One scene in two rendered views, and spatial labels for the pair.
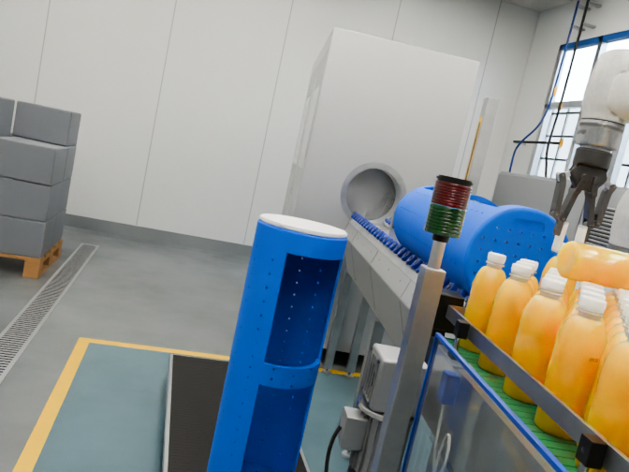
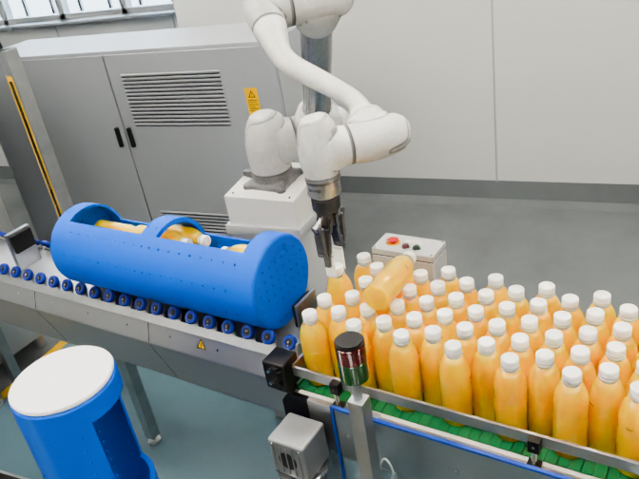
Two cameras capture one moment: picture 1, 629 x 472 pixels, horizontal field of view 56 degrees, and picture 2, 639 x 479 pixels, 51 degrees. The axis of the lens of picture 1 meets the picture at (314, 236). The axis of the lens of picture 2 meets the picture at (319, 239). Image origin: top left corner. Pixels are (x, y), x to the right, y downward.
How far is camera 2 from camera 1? 1.10 m
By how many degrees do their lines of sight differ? 50
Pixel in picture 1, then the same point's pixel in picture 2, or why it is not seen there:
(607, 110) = (331, 170)
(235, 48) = not seen: outside the picture
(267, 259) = (74, 443)
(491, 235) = (261, 281)
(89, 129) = not seen: outside the picture
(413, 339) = (370, 447)
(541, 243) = (287, 256)
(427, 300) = (368, 420)
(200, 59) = not seen: outside the picture
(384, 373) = (306, 456)
